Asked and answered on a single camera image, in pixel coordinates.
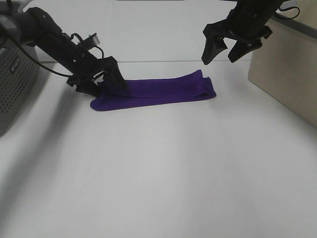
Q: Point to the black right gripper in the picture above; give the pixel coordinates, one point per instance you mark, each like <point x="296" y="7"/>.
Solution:
<point x="245" y="23"/>

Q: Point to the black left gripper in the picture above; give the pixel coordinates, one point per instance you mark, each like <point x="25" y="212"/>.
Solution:
<point x="84" y="66"/>

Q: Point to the purple towel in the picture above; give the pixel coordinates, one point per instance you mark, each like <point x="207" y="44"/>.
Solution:
<point x="150" y="92"/>

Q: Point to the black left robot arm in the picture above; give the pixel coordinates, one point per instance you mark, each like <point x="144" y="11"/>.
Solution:
<point x="36" y="28"/>

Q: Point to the beige fabric storage bin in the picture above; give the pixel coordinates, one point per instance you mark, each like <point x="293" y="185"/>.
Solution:
<point x="286" y="65"/>

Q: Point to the grey perforated plastic basket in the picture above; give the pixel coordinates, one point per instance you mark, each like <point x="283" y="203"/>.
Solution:
<point x="17" y="72"/>

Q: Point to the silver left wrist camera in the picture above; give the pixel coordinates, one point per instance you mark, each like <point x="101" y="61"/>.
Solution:
<point x="90" y="42"/>

